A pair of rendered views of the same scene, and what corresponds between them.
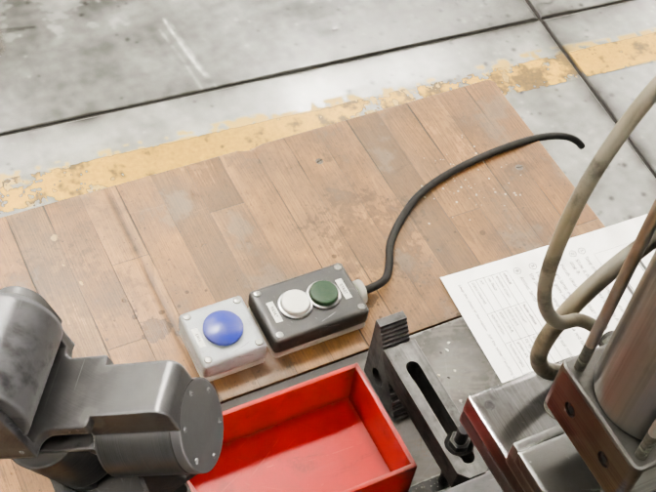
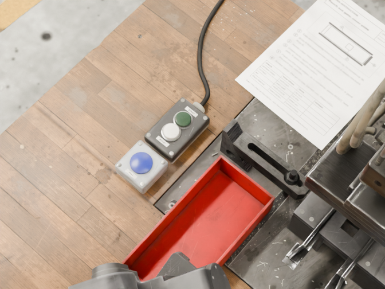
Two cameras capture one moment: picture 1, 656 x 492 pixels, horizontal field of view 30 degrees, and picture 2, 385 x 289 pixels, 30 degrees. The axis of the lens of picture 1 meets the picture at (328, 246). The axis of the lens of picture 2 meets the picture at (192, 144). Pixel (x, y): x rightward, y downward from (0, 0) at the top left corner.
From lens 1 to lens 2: 0.30 m
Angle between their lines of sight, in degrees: 18
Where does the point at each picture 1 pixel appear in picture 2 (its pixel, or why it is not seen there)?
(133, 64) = not seen: outside the picture
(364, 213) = (178, 58)
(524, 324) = (288, 88)
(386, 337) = (231, 136)
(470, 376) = (273, 129)
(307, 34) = not seen: outside the picture
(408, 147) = (183, 7)
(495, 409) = (323, 176)
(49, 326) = (131, 279)
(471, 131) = not seen: outside the picture
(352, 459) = (236, 202)
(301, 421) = (201, 193)
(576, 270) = (301, 44)
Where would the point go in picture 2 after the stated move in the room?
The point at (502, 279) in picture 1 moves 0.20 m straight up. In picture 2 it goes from (266, 66) to (280, 6)
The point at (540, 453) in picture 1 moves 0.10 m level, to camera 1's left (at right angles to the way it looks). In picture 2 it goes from (361, 198) to (291, 217)
